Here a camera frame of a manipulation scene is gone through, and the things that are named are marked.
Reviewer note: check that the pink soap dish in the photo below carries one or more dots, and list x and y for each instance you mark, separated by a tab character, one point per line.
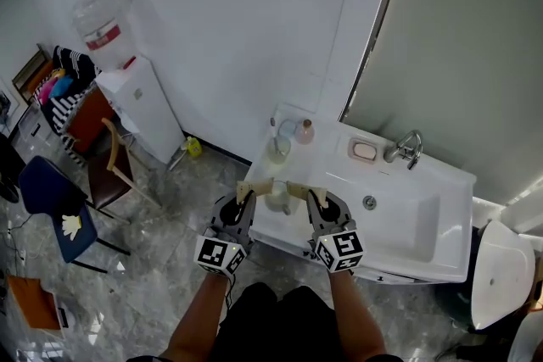
351	150

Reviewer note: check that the white washbasin counter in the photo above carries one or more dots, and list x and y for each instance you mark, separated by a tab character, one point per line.
394	224

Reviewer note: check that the person's right forearm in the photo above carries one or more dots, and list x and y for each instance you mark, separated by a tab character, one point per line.
356	318

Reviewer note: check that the person's legs black trousers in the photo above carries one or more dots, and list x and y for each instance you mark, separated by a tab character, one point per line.
275	330

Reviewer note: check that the wooden shelf frame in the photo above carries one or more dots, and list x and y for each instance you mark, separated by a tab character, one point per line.
31	70

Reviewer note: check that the orange chair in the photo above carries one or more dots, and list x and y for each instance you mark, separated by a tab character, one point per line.
91	118

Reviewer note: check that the pink round bottle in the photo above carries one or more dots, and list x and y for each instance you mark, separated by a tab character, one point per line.
304	133

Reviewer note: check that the chrome faucet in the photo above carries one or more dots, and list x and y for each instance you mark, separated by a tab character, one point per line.
403	148

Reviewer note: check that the blue cloth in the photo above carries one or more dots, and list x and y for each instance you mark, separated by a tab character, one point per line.
63	86

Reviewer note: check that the white water dispenser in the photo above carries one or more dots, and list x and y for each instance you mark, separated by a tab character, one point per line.
144	114

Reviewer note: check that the pale soap bar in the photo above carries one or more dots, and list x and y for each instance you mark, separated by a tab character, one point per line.
365	151

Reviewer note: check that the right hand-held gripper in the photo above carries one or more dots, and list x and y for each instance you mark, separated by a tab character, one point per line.
339	250

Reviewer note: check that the orange flat box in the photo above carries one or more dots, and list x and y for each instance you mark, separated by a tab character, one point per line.
31	303

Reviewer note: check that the person's left forearm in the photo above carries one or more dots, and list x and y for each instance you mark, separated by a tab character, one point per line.
195	318

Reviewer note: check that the clear glass cup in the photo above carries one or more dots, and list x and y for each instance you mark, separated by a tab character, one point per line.
278	201

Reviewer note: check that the yellow plastic bottle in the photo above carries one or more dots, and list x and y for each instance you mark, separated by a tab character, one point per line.
194	147

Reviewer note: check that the clear water bottle red label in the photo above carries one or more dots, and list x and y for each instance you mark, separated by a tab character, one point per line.
104	25

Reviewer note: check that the wooden chair brown seat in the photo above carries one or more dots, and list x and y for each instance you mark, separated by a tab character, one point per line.
108	182

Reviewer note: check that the blue chair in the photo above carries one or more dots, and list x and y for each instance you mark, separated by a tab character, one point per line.
46	191

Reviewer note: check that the wall mirror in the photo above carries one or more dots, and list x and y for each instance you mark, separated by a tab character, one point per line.
466	55

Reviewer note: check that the black white striped cloth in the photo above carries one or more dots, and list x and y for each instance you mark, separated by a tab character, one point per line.
74	63

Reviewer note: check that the clear round container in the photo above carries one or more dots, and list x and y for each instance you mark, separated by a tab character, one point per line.
287	128

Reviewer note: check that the chrome basin drain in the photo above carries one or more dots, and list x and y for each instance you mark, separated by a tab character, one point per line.
369	202

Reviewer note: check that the pale yellow gloves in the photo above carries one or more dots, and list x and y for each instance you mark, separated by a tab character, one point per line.
72	226

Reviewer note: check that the clear plastic storage box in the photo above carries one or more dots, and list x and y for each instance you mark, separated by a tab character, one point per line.
31	127

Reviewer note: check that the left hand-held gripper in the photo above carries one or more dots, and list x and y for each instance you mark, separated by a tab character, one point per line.
220	252

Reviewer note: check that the pink cloth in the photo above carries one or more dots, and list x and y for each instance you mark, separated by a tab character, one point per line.
44	91

